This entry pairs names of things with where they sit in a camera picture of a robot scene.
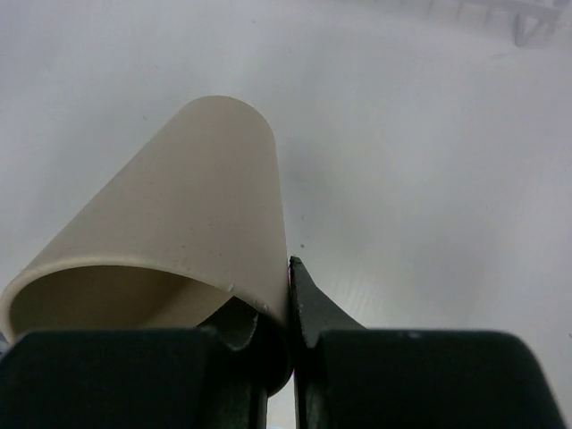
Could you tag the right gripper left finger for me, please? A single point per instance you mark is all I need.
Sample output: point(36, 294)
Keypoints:
point(219, 374)

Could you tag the beige plastic cup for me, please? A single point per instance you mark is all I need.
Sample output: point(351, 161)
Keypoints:
point(179, 259)

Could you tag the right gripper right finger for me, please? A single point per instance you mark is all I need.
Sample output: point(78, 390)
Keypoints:
point(349, 376)

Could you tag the white wire dish rack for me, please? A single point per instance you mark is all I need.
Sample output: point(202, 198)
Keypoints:
point(523, 24)

